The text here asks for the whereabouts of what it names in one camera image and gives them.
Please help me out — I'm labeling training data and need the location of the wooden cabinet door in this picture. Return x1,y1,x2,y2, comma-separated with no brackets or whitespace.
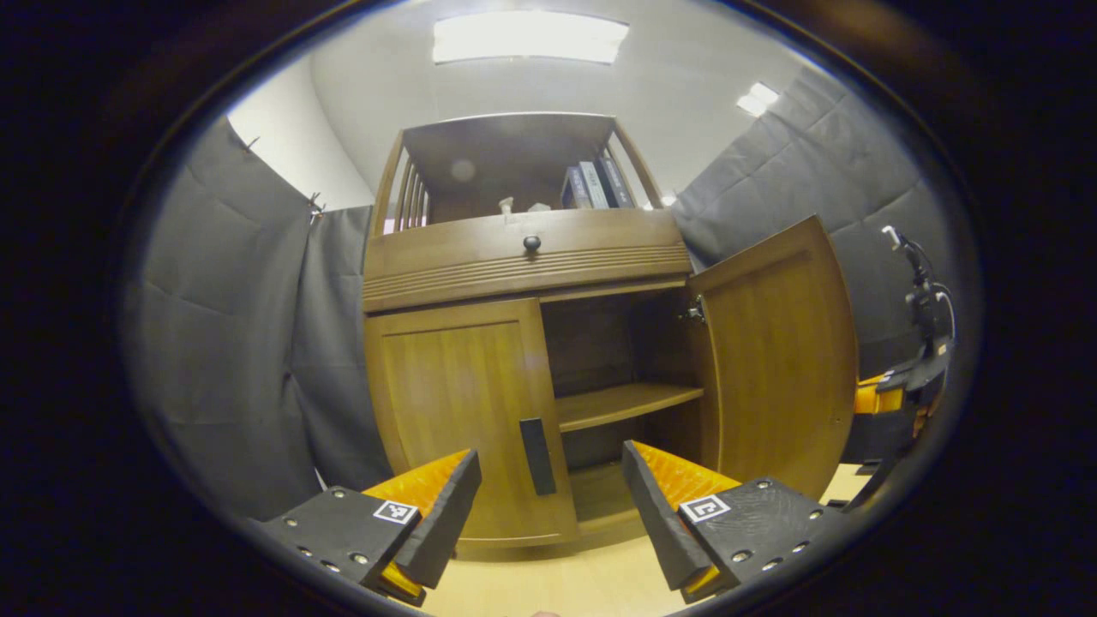
688,214,860,500
364,297,580,549

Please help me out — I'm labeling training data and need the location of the wooden double-door shoe cabinet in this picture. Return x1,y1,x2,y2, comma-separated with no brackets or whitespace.
360,111,860,562

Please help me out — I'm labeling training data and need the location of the grey shelf book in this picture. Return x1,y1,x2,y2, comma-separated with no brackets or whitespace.
579,161,611,210

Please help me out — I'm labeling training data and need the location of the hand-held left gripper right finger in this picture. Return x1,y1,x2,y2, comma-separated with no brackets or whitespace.
621,440,849,605

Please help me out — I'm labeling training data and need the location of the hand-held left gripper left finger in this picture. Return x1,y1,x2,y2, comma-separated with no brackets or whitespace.
251,447,483,608

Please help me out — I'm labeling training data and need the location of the blue shelf book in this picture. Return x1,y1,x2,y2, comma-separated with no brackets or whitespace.
561,166,592,210

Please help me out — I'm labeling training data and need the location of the wooden inner shelf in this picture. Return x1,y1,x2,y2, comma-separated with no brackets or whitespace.
555,383,705,434

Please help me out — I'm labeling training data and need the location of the white cable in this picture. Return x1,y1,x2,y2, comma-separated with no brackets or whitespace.
932,283,958,345

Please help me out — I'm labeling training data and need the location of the dark shelf book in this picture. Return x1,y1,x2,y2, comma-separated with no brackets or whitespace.
598,156,636,209

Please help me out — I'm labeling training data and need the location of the wooden cabinet drawer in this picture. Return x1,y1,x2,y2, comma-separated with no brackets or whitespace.
362,208,693,313

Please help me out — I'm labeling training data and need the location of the small ceiling light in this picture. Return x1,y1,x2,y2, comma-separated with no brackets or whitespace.
736,81,780,117

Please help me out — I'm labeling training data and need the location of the ceiling light panel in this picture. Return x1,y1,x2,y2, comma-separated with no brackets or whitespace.
433,10,630,66

